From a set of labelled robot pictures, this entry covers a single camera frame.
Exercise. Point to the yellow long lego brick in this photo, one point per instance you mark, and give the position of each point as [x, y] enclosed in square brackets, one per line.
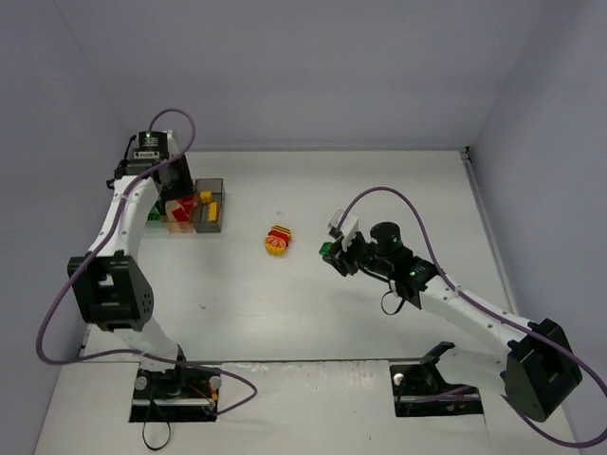
[213, 210]

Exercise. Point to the yellow striped curved lego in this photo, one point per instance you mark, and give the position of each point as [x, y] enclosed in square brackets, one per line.
[281, 231]

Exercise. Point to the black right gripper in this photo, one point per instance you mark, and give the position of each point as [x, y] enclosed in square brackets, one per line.
[341, 257]

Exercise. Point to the grey plastic container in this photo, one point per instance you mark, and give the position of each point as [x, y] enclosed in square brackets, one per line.
[199, 216]

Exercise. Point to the yellow butterfly print lego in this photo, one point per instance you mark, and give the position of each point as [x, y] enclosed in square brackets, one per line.
[275, 246]

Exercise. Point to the green number two lego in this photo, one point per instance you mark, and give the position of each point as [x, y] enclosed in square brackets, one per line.
[325, 248]

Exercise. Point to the red long lego brick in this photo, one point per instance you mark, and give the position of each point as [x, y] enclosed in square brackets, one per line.
[179, 210]

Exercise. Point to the clear plastic container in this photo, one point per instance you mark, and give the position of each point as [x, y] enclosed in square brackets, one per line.
[155, 227]

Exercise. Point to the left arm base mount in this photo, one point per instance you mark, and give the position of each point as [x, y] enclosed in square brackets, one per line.
[176, 396]

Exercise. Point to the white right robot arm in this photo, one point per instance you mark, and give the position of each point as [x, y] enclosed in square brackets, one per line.
[528, 360]

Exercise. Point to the yellow small lego brick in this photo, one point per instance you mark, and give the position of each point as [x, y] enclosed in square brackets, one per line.
[206, 197]

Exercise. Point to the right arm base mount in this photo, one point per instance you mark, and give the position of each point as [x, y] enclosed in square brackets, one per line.
[419, 390]

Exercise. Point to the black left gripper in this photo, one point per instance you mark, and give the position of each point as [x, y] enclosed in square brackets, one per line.
[170, 193]

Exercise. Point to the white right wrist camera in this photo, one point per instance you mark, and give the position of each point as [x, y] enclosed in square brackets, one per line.
[343, 228]

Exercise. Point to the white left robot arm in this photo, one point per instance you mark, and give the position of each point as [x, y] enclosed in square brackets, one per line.
[111, 290]

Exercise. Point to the red curved lego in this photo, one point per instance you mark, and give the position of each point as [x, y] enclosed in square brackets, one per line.
[277, 240]

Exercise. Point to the tan plastic container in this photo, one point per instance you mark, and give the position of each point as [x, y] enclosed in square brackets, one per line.
[176, 227]

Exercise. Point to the green lego in container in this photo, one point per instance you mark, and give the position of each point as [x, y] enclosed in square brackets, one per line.
[154, 214]

